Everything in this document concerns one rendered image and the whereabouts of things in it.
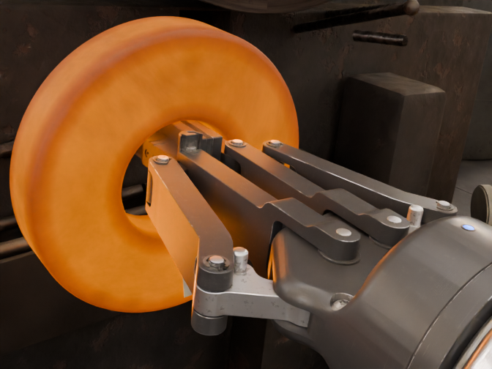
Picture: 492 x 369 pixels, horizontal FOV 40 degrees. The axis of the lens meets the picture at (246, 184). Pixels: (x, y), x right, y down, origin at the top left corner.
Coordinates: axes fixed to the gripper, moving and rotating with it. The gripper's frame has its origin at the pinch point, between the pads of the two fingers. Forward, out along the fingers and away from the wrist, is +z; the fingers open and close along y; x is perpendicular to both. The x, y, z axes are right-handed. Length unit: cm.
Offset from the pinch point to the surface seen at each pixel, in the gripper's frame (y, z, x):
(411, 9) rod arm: 28.3, 10.0, 5.0
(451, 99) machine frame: 62, 28, -11
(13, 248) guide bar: -2.2, 18.5, -15.6
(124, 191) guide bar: 10.5, 24.8, -15.4
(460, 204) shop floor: 205, 112, -91
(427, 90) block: 44.2, 18.7, -5.6
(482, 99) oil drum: 257, 149, -62
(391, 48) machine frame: 48, 29, -3
